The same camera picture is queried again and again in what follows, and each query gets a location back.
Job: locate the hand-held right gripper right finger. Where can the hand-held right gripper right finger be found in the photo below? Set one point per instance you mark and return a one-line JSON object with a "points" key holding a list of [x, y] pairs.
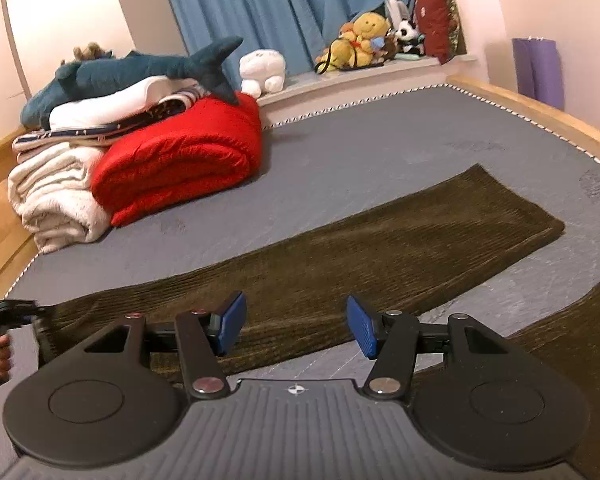
{"points": [[362, 325]]}

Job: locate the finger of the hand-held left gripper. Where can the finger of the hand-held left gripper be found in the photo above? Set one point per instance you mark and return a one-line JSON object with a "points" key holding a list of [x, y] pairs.
{"points": [[35, 311]]}

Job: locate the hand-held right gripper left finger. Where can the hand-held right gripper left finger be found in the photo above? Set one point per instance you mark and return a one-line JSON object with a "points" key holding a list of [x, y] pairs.
{"points": [[232, 322]]}

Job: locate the white fleece blanket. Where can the white fleece blanket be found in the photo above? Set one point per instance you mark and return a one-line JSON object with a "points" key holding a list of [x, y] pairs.
{"points": [[55, 200]]}

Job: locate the red folded quilt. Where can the red folded quilt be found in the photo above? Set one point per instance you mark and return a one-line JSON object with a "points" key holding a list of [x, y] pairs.
{"points": [[180, 160]]}

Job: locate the grey quilted mattress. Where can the grey quilted mattress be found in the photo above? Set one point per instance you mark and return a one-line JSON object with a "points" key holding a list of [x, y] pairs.
{"points": [[380, 150]]}

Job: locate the folded navy beige patterned blanket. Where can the folded navy beige patterned blanket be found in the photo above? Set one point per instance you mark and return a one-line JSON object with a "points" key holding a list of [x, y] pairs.
{"points": [[80, 135]]}

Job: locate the white pillow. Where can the white pillow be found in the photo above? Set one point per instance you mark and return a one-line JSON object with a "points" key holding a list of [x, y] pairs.
{"points": [[120, 100]]}

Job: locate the white window sill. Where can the white window sill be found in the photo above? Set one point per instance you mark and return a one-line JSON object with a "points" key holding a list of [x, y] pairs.
{"points": [[330, 80]]}

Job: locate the blue shark plush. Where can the blue shark plush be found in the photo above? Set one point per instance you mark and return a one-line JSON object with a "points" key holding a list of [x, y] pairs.
{"points": [[105, 72]]}

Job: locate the white plush toy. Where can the white plush toy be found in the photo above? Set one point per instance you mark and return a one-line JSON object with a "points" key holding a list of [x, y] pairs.
{"points": [[262, 72]]}

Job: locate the small brown plush toy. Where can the small brown plush toy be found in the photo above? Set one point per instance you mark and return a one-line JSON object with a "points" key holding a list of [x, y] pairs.
{"points": [[92, 51]]}

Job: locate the small yellow plush toy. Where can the small yellow plush toy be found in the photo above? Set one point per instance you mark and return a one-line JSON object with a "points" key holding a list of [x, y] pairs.
{"points": [[326, 60]]}

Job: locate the white curved lamp pole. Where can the white curved lamp pole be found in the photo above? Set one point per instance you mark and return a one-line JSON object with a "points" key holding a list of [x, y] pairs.
{"points": [[12, 25]]}

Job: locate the yellow bear plush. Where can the yellow bear plush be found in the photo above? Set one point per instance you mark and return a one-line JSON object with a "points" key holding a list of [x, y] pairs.
{"points": [[365, 37]]}

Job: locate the panda plush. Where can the panda plush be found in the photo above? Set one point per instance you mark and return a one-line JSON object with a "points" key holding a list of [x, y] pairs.
{"points": [[407, 35]]}

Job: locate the dark red cushion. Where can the dark red cushion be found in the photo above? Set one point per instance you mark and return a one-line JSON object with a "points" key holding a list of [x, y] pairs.
{"points": [[435, 22]]}

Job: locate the blue curtain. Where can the blue curtain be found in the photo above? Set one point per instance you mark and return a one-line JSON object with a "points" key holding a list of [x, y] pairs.
{"points": [[280, 15]]}

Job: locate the white ribbed plastic item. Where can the white ribbed plastic item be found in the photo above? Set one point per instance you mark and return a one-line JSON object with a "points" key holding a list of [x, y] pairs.
{"points": [[397, 10]]}

